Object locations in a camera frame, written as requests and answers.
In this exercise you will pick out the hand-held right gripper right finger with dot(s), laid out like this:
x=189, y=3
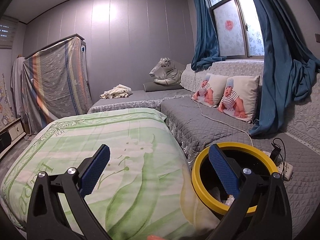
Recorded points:
x=225, y=172

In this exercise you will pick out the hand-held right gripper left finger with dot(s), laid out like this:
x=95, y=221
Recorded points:
x=95, y=172

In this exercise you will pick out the yellow rimmed black bin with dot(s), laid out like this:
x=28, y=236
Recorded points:
x=196, y=180

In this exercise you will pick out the green floral blanket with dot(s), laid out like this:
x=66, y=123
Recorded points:
x=137, y=180

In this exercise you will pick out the grey quilted sofa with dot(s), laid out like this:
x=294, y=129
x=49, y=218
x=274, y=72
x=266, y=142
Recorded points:
x=200, y=125

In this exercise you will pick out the black charger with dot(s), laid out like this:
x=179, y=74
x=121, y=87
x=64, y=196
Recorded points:
x=276, y=152

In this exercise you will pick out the white power strip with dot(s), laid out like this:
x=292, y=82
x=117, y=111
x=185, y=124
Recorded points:
x=287, y=168

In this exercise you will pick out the baby print cushion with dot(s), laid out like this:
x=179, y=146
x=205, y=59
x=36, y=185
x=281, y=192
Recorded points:
x=245, y=92
x=215, y=85

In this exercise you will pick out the cream cloth pile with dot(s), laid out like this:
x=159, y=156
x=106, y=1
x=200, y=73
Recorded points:
x=116, y=92

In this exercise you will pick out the low white cabinet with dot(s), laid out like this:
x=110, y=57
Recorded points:
x=16, y=130

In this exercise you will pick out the striped bed sheet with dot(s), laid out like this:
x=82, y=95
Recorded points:
x=57, y=80

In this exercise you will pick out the grey bolster pillow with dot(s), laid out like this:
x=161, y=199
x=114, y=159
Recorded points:
x=151, y=87

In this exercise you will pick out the white tiger plush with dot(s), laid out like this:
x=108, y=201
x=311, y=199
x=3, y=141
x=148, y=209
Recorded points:
x=170, y=75

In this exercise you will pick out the cartoon print cloth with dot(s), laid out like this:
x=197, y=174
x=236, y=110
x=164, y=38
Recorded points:
x=5, y=105

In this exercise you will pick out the grey hanging garment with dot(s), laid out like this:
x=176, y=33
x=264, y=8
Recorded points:
x=17, y=85

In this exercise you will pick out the long blue curtain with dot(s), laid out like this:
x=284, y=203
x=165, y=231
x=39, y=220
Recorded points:
x=280, y=67

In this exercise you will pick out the frosted window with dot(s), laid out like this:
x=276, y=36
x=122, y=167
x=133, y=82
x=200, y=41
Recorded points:
x=232, y=42

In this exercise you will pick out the short blue curtain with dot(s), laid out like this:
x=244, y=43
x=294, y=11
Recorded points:
x=206, y=30

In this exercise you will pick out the red window sticker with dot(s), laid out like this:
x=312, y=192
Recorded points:
x=229, y=25

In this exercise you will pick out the window blind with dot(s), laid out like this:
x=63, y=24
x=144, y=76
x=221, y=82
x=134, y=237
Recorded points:
x=7, y=32

